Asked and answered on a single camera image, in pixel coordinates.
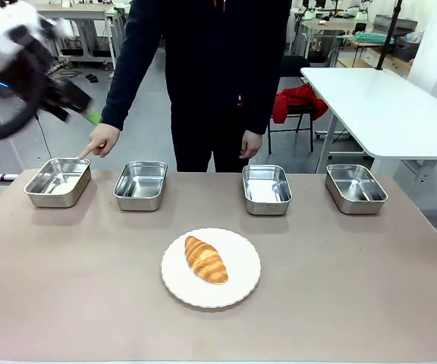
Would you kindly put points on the steel rectangular container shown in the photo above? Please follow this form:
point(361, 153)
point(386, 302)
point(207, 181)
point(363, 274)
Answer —
point(140, 184)
point(57, 182)
point(266, 189)
point(355, 187)

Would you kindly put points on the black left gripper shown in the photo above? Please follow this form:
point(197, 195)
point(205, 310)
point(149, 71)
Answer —
point(66, 95)

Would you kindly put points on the person right forearm black sleeve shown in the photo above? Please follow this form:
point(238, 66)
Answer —
point(127, 83)

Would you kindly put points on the black stand pole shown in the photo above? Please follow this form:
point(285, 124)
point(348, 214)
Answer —
point(388, 34)

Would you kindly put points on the black plastic crate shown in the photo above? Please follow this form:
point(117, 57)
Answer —
point(404, 49)

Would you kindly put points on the red cloth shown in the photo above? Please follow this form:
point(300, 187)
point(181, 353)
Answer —
point(298, 102)

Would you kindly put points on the white scalloped plate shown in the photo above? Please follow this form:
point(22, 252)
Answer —
point(173, 277)

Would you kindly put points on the white side table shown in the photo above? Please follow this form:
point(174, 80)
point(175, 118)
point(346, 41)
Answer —
point(378, 106)

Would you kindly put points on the person right hand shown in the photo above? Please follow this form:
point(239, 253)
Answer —
point(102, 142)

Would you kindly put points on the black folding chair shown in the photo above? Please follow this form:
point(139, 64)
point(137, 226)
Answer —
point(298, 125)

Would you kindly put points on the wooden workbench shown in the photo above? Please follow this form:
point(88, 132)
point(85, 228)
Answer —
point(370, 57)

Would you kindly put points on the person torso in black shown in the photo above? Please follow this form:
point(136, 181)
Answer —
point(222, 76)

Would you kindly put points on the person left forearm black sleeve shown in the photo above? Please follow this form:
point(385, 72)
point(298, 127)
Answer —
point(266, 106)

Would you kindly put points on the person left hand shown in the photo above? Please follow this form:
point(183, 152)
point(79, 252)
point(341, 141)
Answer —
point(250, 144)

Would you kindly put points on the white power strip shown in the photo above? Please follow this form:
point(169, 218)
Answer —
point(2, 176)

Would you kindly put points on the green patterned tray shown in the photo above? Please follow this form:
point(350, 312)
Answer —
point(370, 37)

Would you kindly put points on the grey metal workbench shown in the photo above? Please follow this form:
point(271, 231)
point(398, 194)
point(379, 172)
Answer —
point(85, 34)

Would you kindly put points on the golden croissant bread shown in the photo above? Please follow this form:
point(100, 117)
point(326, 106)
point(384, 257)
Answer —
point(205, 259)

